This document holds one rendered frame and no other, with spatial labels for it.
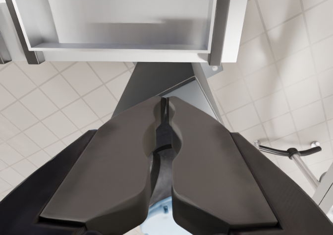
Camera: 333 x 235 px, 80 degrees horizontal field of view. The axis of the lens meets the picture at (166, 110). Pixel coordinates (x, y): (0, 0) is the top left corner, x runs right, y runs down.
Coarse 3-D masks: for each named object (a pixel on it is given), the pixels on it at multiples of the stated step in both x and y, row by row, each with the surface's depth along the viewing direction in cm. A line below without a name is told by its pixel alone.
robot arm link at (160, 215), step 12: (156, 156) 36; (168, 156) 39; (156, 168) 33; (168, 168) 35; (156, 180) 32; (168, 180) 33; (156, 192) 32; (168, 192) 32; (156, 204) 31; (168, 204) 30; (156, 216) 31; (168, 216) 31; (144, 228) 32; (156, 228) 33; (168, 228) 33; (180, 228) 33
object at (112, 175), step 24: (120, 120) 9; (144, 120) 9; (96, 144) 8; (120, 144) 8; (144, 144) 9; (72, 168) 7; (96, 168) 7; (120, 168) 7; (144, 168) 7; (72, 192) 6; (96, 192) 6; (120, 192) 6; (144, 192) 6; (48, 216) 5; (72, 216) 5; (96, 216) 5; (120, 216) 6; (144, 216) 7
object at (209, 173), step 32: (192, 128) 9; (224, 128) 9; (192, 160) 7; (224, 160) 7; (192, 192) 6; (224, 192) 6; (256, 192) 6; (192, 224) 6; (224, 224) 5; (256, 224) 5
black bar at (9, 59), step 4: (0, 32) 31; (0, 36) 31; (0, 40) 31; (0, 44) 31; (4, 44) 32; (0, 48) 31; (4, 48) 32; (0, 52) 31; (4, 52) 32; (8, 52) 32; (0, 56) 31; (4, 56) 32; (8, 56) 32; (0, 60) 31; (4, 60) 32; (8, 60) 32
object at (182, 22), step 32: (32, 0) 28; (64, 0) 28; (96, 0) 28; (128, 0) 28; (160, 0) 28; (192, 0) 28; (32, 32) 29; (64, 32) 31; (96, 32) 30; (128, 32) 30; (160, 32) 30; (192, 32) 30
